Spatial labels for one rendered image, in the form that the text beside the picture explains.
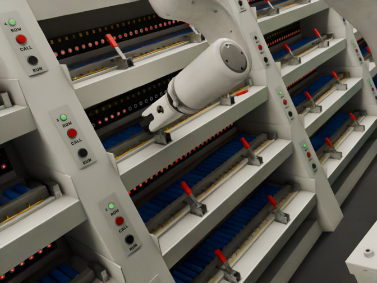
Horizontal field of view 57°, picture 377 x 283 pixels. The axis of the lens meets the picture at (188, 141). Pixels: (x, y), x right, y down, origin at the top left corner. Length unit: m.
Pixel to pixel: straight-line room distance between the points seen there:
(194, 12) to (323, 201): 0.82
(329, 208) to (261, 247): 0.36
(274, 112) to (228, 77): 0.58
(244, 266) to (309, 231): 0.35
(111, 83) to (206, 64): 0.25
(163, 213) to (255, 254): 0.30
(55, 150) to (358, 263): 0.52
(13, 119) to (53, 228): 0.21
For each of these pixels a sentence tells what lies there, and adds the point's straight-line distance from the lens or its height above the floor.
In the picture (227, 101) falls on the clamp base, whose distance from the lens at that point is 1.00.
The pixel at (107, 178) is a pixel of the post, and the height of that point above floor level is 0.55.
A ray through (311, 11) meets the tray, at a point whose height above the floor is 0.70.
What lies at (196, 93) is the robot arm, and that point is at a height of 0.62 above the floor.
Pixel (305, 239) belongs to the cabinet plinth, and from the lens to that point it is 1.23.
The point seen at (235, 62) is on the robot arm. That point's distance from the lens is 0.62.
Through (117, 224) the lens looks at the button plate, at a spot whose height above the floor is 0.46.
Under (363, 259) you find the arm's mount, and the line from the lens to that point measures 0.49.
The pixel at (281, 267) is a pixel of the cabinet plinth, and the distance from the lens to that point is 1.13.
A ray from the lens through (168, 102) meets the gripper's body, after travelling 0.71.
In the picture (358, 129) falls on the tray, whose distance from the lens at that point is 1.66.
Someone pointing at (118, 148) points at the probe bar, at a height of 0.59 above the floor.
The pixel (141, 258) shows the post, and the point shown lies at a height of 0.37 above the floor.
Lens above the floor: 0.63
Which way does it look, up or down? 7 degrees down
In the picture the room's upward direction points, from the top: 26 degrees counter-clockwise
